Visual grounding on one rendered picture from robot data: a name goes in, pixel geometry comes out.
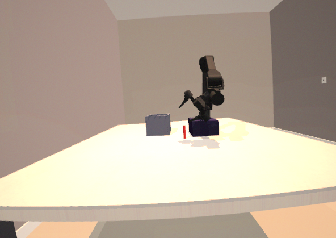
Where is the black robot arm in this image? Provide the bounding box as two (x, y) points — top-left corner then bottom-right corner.
(193, 55), (225, 119)

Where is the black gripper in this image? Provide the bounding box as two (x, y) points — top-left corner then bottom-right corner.
(179, 90), (211, 122)

